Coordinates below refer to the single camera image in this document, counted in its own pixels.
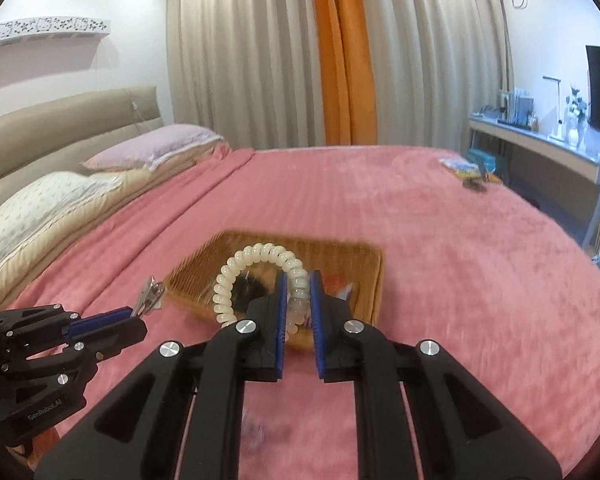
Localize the beige padded headboard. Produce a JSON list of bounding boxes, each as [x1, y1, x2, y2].
[[0, 85, 164, 197]]

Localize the orange curtain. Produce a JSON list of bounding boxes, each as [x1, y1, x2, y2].
[[307, 0, 379, 146]]

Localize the cream spiral hair tie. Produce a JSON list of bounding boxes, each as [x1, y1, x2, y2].
[[212, 243, 312, 334]]

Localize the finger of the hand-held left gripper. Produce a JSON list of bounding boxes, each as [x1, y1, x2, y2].
[[2, 317, 149, 395], [0, 304, 135, 347]]

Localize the white cutout wall shelf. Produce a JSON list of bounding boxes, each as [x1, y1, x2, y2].
[[0, 16, 114, 54]]

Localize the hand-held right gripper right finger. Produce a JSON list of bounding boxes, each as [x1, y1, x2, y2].
[[309, 269, 564, 480]]

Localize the beige curtain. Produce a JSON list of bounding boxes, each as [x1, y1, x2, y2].
[[360, 0, 514, 154], [164, 0, 329, 152]]

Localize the white vase with flowers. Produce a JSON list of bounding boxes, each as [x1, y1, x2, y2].
[[564, 83, 590, 147]]

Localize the lilac pillow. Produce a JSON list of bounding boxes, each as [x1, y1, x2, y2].
[[82, 124, 226, 171]]

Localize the beige folded quilt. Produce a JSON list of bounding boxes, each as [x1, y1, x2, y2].
[[0, 141, 232, 312]]

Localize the silver metal hair clip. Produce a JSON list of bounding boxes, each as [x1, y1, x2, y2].
[[129, 275, 167, 319]]

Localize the pink fleece blanket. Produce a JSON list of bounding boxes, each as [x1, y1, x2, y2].
[[0, 145, 600, 480]]

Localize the brown wicker basket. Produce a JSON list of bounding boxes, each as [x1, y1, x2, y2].
[[164, 230, 384, 354]]

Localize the teal storage box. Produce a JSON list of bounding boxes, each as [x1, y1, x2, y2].
[[467, 147, 499, 174]]

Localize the white floral pillow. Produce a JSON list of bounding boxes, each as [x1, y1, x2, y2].
[[0, 170, 127, 267]]

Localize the person's left forearm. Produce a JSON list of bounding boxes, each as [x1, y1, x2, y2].
[[32, 427, 64, 464]]

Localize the white desk lamp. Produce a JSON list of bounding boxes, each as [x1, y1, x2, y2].
[[542, 74, 569, 140]]

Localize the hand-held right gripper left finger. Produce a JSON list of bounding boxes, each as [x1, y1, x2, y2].
[[32, 270, 289, 480]]

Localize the white desk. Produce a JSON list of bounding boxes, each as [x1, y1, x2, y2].
[[467, 112, 600, 187]]

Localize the books on desk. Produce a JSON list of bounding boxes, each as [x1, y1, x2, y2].
[[497, 87, 539, 129]]

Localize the colourful small things on bed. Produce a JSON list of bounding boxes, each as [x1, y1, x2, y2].
[[439, 155, 504, 194]]

